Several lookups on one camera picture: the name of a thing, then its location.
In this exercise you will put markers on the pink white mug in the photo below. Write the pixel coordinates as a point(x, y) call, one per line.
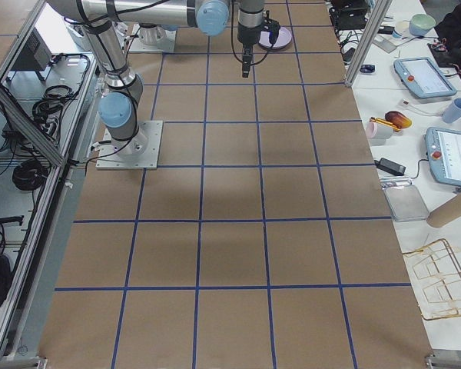
point(376, 130)

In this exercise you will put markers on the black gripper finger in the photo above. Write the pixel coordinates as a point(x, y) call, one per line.
point(246, 61)

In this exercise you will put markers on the light blue plastic cup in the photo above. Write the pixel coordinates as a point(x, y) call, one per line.
point(452, 112)

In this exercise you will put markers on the gold wire rack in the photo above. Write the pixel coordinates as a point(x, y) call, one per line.
point(435, 273)

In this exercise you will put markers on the lilac plate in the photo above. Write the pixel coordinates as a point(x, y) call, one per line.
point(284, 38)

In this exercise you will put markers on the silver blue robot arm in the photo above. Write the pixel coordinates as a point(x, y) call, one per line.
point(119, 108)

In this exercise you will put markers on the near blue teach pendant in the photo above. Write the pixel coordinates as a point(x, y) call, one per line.
point(444, 154)

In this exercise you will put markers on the green bowl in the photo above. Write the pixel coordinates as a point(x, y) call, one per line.
point(421, 24)

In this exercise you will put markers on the black power adapter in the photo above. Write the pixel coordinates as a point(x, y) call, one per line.
point(390, 167)

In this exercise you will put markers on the amber glass object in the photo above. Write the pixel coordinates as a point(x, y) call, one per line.
point(398, 119)

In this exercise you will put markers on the brown cardboard tube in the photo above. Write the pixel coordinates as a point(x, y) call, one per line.
point(445, 213)

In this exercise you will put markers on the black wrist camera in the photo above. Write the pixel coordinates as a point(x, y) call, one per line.
point(272, 27)

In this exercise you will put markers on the silver metal tin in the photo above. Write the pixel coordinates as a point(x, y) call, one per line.
point(406, 203)

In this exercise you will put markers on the far blue teach pendant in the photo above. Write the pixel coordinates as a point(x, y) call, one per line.
point(423, 78)

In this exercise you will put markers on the aluminium frame post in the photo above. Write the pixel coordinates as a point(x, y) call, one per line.
point(376, 17)

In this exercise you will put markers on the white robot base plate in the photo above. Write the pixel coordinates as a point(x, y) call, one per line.
point(141, 152)

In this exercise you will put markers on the small blue device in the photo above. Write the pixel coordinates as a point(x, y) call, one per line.
point(367, 69)

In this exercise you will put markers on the blue teach pendant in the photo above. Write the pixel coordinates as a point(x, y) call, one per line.
point(444, 154)
point(423, 78)

